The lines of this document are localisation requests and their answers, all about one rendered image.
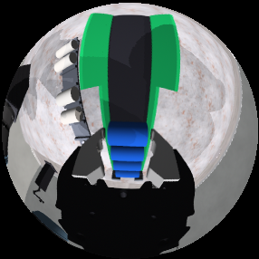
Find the blue cylinder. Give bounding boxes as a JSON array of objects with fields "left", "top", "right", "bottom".
[
  {"left": 113, "top": 160, "right": 142, "bottom": 171},
  {"left": 115, "top": 170, "right": 139, "bottom": 177},
  {"left": 110, "top": 146, "right": 144, "bottom": 161},
  {"left": 107, "top": 121, "right": 149, "bottom": 147}
]

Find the white plastic bar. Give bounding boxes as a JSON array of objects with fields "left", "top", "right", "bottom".
[
  {"left": 54, "top": 53, "right": 77, "bottom": 72},
  {"left": 56, "top": 40, "right": 78, "bottom": 59},
  {"left": 60, "top": 106, "right": 83, "bottom": 124},
  {"left": 56, "top": 86, "right": 80, "bottom": 107}
]

